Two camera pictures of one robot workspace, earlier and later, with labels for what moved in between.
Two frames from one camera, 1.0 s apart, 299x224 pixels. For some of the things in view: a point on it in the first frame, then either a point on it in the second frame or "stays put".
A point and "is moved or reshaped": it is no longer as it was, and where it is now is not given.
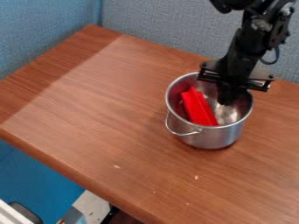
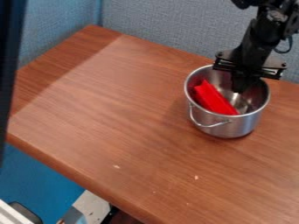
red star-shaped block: x=198 y=108 to x=209 y=98
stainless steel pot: x=230 y=115 is moved or reshaped
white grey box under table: x=89 y=207 stays put
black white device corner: x=14 y=213 stays put
